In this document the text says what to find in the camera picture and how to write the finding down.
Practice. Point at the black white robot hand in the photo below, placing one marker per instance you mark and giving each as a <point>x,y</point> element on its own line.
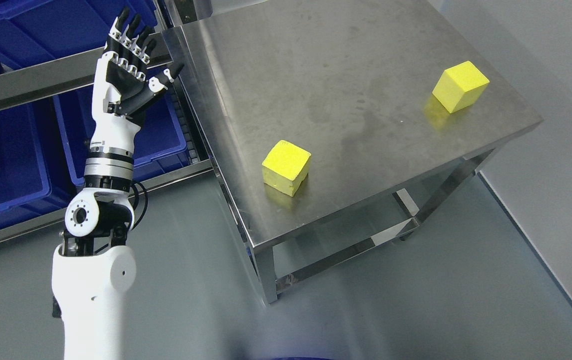
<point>121,90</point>

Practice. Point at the yellow foam block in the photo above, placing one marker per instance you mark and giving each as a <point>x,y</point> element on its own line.
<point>285,167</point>
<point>460,86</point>

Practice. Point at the steel shelf rack left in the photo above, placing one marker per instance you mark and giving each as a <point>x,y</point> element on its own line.
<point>73,72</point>

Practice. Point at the blue bin lower middle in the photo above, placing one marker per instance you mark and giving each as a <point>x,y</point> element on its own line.
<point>159,148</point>

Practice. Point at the blue bin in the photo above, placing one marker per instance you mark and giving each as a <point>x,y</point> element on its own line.
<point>159,148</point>
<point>34,178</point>
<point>34,32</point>

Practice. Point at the blue bin lower left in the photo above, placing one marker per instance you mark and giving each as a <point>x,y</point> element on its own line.
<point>34,178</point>

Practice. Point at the blue bin upper left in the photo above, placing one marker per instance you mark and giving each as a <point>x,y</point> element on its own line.
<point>34,32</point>

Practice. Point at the stainless steel table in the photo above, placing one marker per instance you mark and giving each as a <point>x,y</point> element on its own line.
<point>351,82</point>

